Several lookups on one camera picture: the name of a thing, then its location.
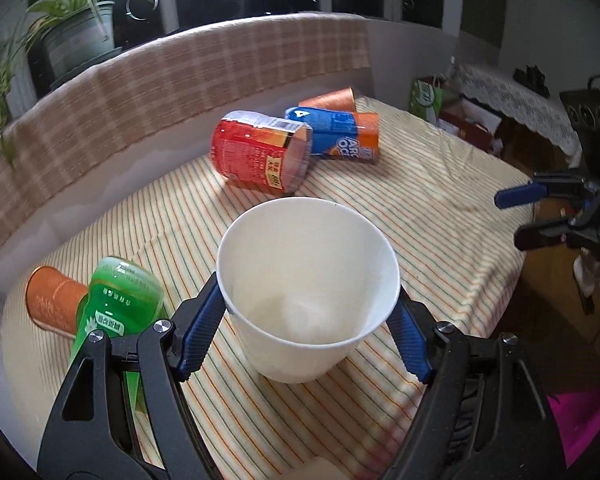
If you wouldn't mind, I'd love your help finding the black speaker box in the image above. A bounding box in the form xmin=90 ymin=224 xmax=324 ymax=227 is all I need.
xmin=559 ymin=74 xmax=600 ymax=186

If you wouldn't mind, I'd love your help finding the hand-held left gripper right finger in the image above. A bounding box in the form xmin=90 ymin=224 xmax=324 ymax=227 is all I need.
xmin=380 ymin=284 xmax=572 ymax=480

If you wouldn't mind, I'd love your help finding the green bottle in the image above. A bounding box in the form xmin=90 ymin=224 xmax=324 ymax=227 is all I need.
xmin=70 ymin=256 xmax=166 ymax=414

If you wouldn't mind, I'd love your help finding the red printed cup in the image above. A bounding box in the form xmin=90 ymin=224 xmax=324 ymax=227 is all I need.
xmin=210 ymin=109 xmax=314 ymax=197

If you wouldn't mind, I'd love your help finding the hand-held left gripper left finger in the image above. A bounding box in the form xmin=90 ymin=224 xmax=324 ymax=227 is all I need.
xmin=37 ymin=271 xmax=227 ymax=480

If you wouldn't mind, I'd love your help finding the white paper cup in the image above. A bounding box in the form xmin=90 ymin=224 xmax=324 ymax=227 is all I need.
xmin=216 ymin=197 xmax=401 ymax=385

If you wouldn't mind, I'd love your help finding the green paper bag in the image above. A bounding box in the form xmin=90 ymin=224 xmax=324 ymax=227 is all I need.
xmin=408 ymin=75 xmax=446 ymax=124

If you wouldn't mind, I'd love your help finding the plain orange cup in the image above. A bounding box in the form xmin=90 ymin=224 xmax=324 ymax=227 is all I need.
xmin=298 ymin=87 xmax=357 ymax=113
xmin=24 ymin=265 xmax=89 ymax=336

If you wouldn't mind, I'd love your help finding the black device on lace cloth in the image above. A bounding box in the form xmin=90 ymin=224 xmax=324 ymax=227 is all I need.
xmin=513 ymin=64 xmax=551 ymax=99

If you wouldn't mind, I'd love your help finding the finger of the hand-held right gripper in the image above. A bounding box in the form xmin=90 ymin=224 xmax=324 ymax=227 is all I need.
xmin=494 ymin=172 xmax=588 ymax=210
xmin=513 ymin=215 xmax=583 ymax=252

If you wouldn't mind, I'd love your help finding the lace-covered side table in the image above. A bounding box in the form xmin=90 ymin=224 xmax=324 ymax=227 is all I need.
xmin=452 ymin=62 xmax=584 ymax=157

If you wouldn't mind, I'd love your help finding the potted plant in grey pot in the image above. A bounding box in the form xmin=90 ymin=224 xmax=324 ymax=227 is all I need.
xmin=0 ymin=0 xmax=155 ymax=166

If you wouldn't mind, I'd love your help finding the brown checked blanket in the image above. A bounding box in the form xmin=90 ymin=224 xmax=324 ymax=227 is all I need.
xmin=0 ymin=12 xmax=372 ymax=267

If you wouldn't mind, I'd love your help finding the red box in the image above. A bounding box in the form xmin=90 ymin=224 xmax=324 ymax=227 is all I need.
xmin=437 ymin=104 xmax=497 ymax=154

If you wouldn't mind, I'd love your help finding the blue and orange cup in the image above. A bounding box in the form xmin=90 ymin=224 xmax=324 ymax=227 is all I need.
xmin=285 ymin=106 xmax=381 ymax=165

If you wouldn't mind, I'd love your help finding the pink cloth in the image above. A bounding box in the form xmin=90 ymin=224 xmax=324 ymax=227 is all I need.
xmin=545 ymin=392 xmax=600 ymax=472

